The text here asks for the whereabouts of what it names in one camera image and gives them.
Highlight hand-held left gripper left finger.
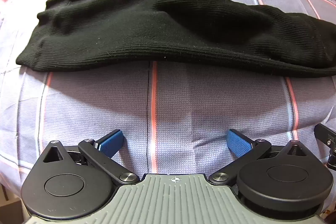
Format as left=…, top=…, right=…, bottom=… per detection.
left=43, top=129, right=140, bottom=186

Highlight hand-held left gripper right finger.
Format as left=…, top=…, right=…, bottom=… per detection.
left=209, top=129, right=313, bottom=184

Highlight black pants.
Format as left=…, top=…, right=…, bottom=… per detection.
left=16, top=0, right=336, bottom=79

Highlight plaid bed sheet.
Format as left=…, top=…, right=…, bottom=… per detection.
left=0, top=0, right=336, bottom=189

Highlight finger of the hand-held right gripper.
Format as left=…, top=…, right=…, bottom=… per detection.
left=314, top=123, right=336, bottom=147

